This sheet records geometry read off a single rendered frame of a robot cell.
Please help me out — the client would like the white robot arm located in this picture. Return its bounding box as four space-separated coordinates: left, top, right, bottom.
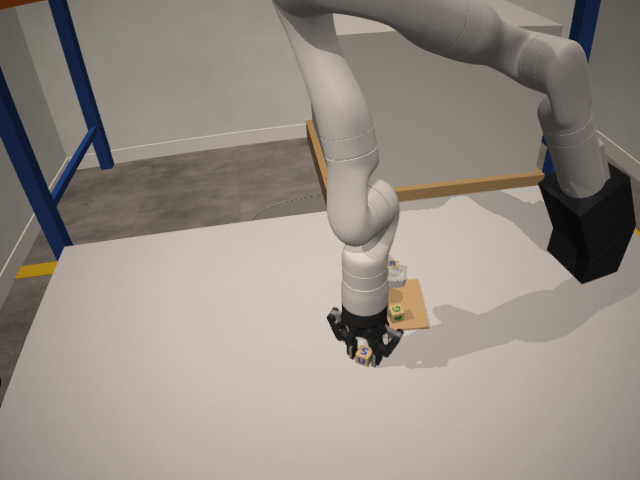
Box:
272 0 610 316

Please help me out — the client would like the tan square mat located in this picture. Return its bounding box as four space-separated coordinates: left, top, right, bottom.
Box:
387 279 429 331

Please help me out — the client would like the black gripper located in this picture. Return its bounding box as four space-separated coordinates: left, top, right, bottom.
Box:
327 303 404 367

